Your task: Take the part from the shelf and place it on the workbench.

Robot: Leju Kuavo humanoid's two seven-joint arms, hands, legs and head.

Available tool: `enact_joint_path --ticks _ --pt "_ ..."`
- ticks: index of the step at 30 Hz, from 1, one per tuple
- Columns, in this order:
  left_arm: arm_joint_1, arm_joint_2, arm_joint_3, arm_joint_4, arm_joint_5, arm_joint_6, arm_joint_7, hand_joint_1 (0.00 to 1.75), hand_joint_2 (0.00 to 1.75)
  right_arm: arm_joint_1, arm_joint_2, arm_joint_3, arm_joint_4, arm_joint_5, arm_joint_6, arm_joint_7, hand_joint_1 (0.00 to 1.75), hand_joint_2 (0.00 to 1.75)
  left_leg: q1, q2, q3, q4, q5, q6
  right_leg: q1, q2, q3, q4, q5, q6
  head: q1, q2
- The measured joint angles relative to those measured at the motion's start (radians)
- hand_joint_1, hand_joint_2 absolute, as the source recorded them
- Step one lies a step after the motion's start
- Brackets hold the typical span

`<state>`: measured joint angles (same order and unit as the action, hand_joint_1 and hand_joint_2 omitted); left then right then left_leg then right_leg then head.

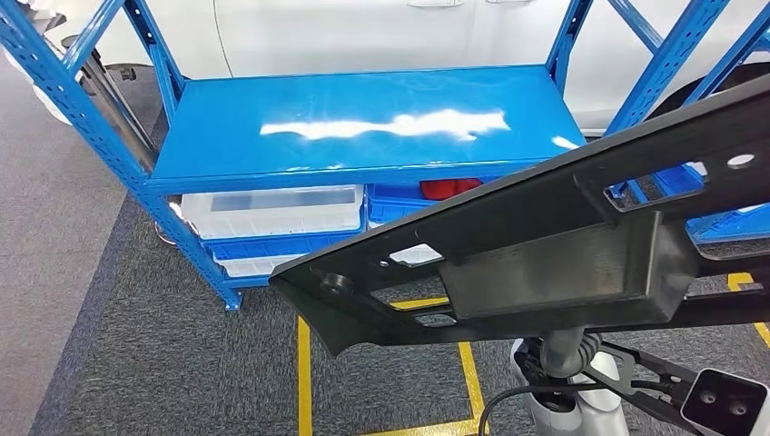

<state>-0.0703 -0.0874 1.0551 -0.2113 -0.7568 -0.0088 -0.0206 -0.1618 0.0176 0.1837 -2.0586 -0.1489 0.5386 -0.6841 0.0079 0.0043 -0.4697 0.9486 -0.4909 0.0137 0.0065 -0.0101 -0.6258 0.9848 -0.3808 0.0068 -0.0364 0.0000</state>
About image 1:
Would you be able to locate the black plastic frame part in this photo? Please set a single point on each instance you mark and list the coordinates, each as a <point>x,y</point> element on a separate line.
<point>541,283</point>

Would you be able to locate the red plastic part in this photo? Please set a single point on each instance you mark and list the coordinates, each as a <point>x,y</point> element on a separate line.
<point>448,188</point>

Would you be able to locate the yellow floor tape square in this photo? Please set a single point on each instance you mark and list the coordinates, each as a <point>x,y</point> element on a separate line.
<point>304,373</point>

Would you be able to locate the white car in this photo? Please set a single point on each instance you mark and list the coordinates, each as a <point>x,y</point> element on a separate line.
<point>361,36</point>

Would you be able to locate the black tripod stand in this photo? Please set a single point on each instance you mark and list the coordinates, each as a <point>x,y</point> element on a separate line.
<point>120,114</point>

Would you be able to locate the yellow floor tape strip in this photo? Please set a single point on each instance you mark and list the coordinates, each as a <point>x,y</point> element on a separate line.
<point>741,280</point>

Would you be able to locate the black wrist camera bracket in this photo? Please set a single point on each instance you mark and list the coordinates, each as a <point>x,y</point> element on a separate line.
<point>637,367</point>

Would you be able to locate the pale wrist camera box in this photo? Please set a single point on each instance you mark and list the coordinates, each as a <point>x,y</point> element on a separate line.
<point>722,403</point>

